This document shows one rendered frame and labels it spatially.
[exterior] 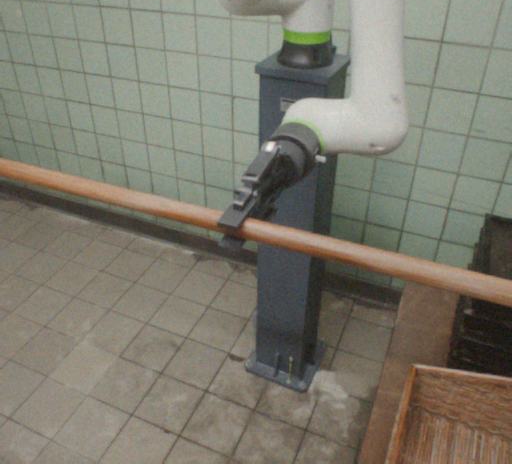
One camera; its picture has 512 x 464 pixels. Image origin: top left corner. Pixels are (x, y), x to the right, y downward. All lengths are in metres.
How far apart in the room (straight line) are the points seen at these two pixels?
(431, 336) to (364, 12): 0.89
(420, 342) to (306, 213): 0.47
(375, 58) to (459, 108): 0.98
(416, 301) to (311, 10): 0.86
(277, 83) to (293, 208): 0.38
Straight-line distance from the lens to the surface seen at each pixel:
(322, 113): 0.90
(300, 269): 1.57
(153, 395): 1.97
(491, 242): 1.26
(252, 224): 0.65
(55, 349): 2.22
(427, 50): 1.78
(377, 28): 0.88
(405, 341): 1.39
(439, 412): 1.25
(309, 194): 1.40
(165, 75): 2.18
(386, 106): 0.87
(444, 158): 1.91
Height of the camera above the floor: 1.59
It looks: 34 degrees down
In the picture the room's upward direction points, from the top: straight up
